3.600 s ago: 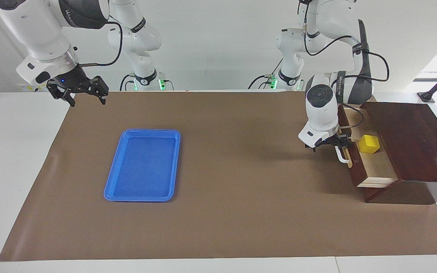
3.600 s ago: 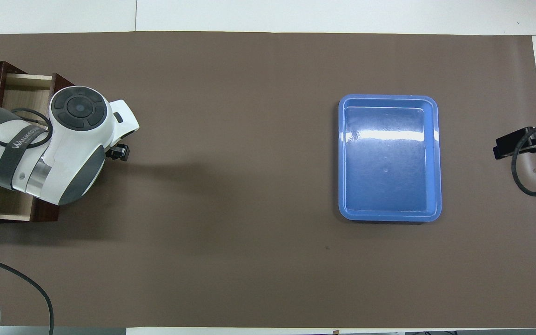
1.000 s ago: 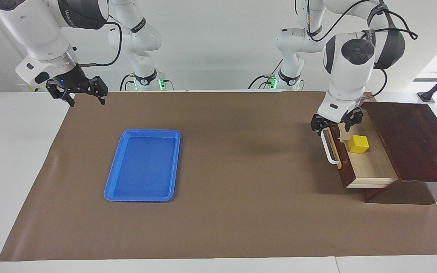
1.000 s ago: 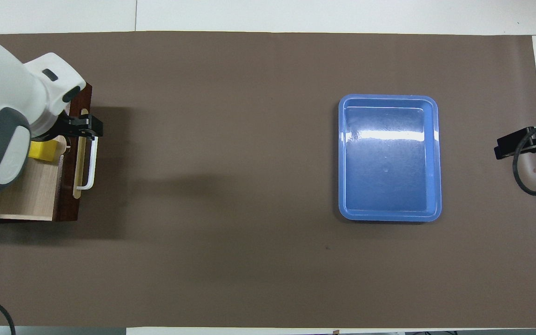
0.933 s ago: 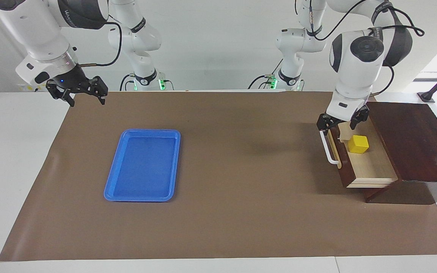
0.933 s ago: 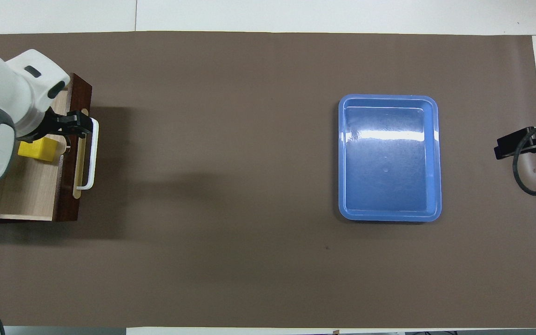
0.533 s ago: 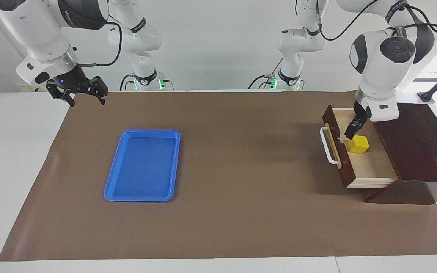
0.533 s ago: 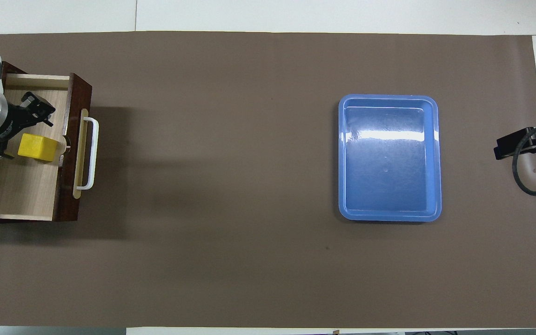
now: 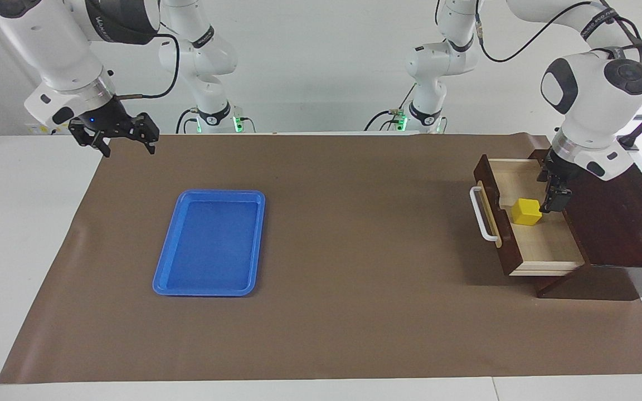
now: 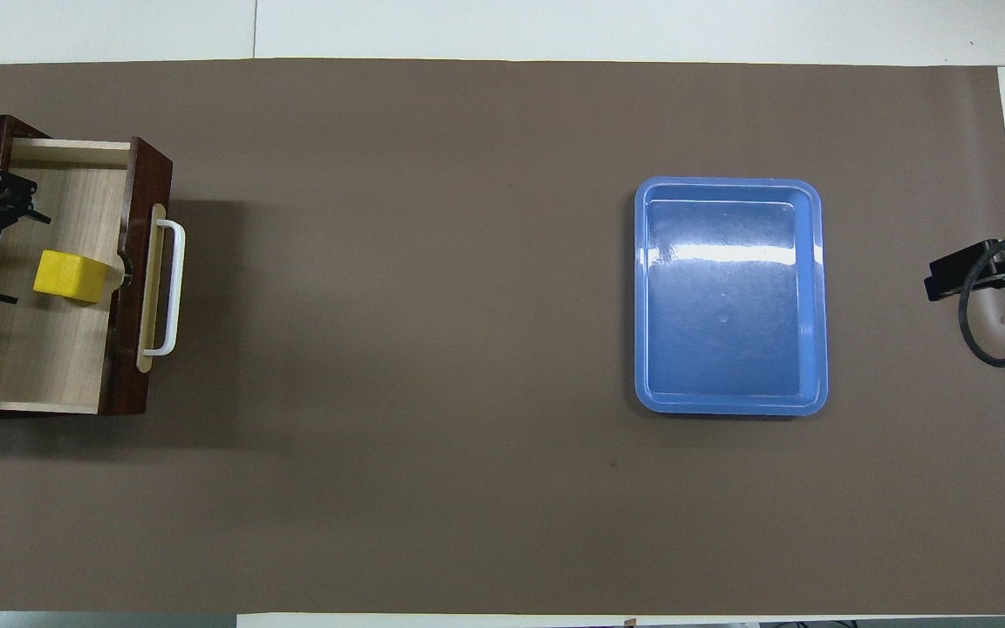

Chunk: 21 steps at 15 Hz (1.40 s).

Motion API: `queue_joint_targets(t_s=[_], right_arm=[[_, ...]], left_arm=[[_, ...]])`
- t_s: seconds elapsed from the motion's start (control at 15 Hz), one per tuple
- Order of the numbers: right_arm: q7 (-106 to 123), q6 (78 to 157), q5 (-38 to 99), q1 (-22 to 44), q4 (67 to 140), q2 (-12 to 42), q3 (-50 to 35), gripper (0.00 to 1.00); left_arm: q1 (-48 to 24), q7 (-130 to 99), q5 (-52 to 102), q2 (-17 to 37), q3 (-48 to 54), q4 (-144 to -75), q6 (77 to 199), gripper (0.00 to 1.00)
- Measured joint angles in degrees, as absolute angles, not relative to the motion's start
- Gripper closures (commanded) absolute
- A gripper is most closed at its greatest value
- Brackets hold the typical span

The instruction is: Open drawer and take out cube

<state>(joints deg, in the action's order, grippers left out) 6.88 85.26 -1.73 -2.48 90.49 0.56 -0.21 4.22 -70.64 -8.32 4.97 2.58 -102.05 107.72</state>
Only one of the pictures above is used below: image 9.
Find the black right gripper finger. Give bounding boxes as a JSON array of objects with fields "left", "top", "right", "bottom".
[
  {"left": 132, "top": 111, "right": 160, "bottom": 154},
  {"left": 69, "top": 120, "right": 111, "bottom": 158}
]

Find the yellow cube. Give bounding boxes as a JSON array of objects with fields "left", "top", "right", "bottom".
[{"left": 511, "top": 198, "right": 543, "bottom": 227}]

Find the wooden drawer with white handle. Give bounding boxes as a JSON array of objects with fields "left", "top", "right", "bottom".
[{"left": 469, "top": 155, "right": 586, "bottom": 277}]

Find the dark brown wooden cabinet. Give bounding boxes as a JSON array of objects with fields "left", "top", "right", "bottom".
[{"left": 527, "top": 148, "right": 642, "bottom": 300}]

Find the blue plastic tray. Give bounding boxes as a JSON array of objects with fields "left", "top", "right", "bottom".
[{"left": 152, "top": 189, "right": 266, "bottom": 297}]

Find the brown table mat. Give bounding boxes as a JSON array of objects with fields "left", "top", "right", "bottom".
[{"left": 0, "top": 131, "right": 642, "bottom": 385}]

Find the black base power cable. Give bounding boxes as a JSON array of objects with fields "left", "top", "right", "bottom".
[
  {"left": 364, "top": 110, "right": 406, "bottom": 133},
  {"left": 174, "top": 107, "right": 199, "bottom": 134}
]

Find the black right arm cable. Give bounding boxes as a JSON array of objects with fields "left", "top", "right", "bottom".
[{"left": 116, "top": 31, "right": 181, "bottom": 100}]

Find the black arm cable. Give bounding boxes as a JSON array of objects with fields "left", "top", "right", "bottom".
[
  {"left": 477, "top": 0, "right": 642, "bottom": 65},
  {"left": 116, "top": 31, "right": 181, "bottom": 100}
]

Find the white wall socket box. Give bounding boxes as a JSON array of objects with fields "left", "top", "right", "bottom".
[{"left": 25, "top": 121, "right": 72, "bottom": 135}]

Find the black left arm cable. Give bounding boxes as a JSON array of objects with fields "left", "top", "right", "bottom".
[{"left": 477, "top": 0, "right": 642, "bottom": 65}]

